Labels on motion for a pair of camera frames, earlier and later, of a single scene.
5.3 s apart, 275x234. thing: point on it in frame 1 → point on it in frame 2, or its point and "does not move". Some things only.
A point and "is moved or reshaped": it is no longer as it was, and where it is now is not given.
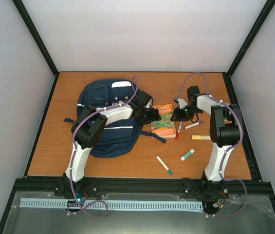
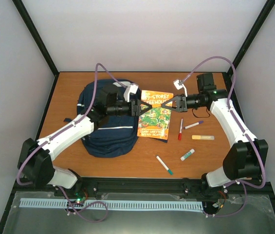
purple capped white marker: [192, 125] does not move
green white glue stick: [187, 154] does not move
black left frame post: [33, 27] does not move
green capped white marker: [164, 165] does not move
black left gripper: [153, 116] → [136, 109]
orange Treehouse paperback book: [164, 127] is moved or reshaped
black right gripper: [179, 117] → [183, 108]
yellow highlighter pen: [203, 137] does not move
